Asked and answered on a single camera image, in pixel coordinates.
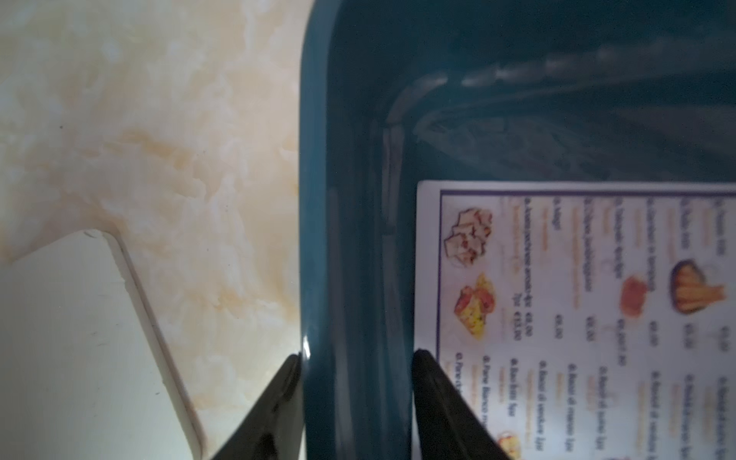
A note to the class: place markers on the new dim sum menu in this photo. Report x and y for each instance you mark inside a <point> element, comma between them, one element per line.
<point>583,320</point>

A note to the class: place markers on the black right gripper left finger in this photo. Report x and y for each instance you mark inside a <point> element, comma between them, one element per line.
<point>274,427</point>

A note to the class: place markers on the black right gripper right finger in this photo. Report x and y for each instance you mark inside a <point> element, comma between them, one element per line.
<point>447,428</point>

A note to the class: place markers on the teal plastic bin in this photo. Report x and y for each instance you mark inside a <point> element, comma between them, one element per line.
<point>397,92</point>

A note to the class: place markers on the clear acrylic menu holder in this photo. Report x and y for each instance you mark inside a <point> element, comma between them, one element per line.
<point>83,374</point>

